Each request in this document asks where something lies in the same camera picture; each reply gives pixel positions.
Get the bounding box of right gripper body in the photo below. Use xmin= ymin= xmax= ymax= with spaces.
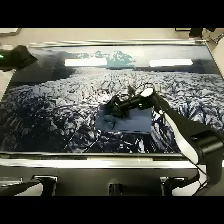
xmin=105 ymin=94 xmax=130 ymax=118

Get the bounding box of blue-grey garment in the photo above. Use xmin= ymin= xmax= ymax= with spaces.
xmin=95 ymin=105 xmax=154 ymax=135

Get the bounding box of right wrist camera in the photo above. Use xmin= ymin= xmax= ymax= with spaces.
xmin=126 ymin=84 xmax=138 ymax=100

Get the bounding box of silver frame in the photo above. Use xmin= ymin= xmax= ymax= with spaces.
xmin=0 ymin=39 xmax=224 ymax=197

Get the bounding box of black cable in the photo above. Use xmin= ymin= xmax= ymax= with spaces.
xmin=185 ymin=152 xmax=210 ymax=197

